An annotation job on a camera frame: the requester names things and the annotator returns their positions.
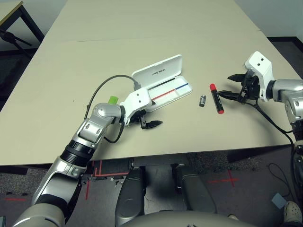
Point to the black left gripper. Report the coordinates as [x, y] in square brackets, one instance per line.
[137, 117]

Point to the black tripod stand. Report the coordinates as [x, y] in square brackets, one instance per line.
[14, 37]

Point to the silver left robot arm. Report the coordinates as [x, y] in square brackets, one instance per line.
[94, 127]

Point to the grey robot right leg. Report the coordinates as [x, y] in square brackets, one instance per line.
[196, 191]

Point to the white perforated shoe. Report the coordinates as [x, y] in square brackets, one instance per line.
[291, 211]

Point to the blue grey floor pad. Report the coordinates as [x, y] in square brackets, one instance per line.
[278, 200]

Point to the red black marker pen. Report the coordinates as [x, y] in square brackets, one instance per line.
[217, 99]

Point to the grey robot torso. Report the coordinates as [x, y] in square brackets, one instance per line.
[184, 220]

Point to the black framed side table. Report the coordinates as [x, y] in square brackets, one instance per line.
[11, 7]

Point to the red tape vertical strip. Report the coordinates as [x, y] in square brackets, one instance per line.
[87, 189]

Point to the grey robot leg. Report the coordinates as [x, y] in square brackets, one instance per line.
[130, 194]
[196, 191]

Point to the grey robot left leg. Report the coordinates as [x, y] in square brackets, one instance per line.
[130, 194]

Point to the white plastic pencil case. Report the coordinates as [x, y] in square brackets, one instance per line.
[165, 71]

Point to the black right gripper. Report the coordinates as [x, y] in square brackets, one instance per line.
[251, 88]

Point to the white shoe tip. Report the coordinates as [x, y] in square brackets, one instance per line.
[233, 216]

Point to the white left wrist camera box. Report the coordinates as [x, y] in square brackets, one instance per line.
[138, 99]

